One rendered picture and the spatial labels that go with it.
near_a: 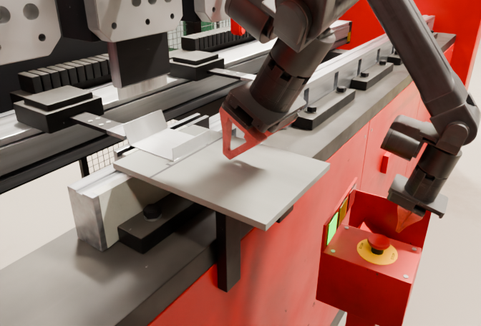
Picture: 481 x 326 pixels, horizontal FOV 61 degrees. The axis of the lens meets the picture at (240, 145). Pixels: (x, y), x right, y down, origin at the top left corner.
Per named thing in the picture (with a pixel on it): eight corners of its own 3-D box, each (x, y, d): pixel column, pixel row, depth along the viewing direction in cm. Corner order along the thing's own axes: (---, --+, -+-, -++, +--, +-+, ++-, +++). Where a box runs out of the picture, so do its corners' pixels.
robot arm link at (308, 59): (328, 38, 41) (348, 30, 45) (278, -1, 43) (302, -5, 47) (294, 89, 45) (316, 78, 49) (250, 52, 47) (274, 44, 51)
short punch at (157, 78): (123, 102, 59) (114, 36, 55) (114, 99, 60) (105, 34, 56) (171, 85, 66) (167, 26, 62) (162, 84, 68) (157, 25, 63)
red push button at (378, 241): (385, 264, 72) (388, 248, 71) (362, 256, 74) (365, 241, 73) (389, 251, 75) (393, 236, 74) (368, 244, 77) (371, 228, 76)
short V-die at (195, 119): (128, 173, 63) (126, 155, 61) (115, 167, 64) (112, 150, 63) (209, 130, 77) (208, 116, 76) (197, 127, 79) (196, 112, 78)
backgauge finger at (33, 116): (104, 156, 64) (99, 127, 62) (16, 121, 78) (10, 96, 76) (158, 132, 73) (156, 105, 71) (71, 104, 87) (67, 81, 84)
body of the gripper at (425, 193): (393, 180, 81) (409, 150, 78) (444, 204, 78) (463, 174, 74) (386, 195, 76) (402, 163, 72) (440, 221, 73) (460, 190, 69)
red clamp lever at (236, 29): (242, 36, 67) (242, -28, 62) (222, 34, 69) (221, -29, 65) (248, 35, 68) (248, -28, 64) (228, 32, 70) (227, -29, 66)
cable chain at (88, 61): (35, 95, 87) (31, 77, 86) (20, 90, 90) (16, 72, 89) (159, 61, 115) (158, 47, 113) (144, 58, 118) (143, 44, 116)
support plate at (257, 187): (265, 231, 46) (265, 224, 46) (113, 168, 60) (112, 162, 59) (330, 169, 59) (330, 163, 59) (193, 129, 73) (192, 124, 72)
